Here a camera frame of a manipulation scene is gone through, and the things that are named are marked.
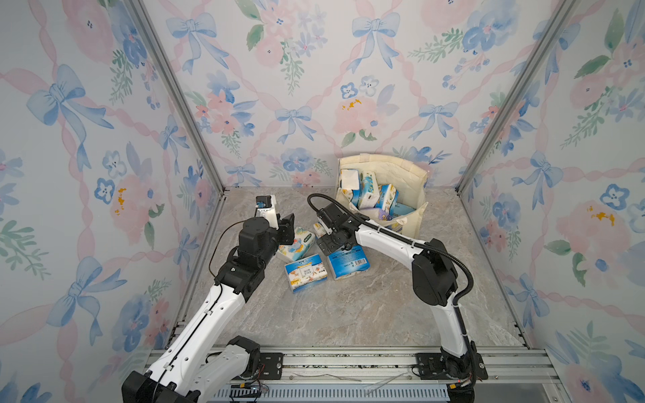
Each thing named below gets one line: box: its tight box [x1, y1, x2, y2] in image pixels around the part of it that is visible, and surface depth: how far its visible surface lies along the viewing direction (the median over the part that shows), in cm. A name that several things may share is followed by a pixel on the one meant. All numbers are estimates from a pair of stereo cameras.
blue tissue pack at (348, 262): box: [327, 245, 371, 281], surface depth 91 cm
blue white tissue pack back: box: [339, 168, 361, 208], surface depth 90 cm
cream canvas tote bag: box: [335, 153, 430, 240], surface depth 94 cm
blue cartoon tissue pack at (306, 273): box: [284, 253, 329, 294], surface depth 88 cm
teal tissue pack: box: [357, 171, 381, 210], surface depth 92 cm
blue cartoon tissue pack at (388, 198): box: [376, 183, 400, 216], surface depth 95 cm
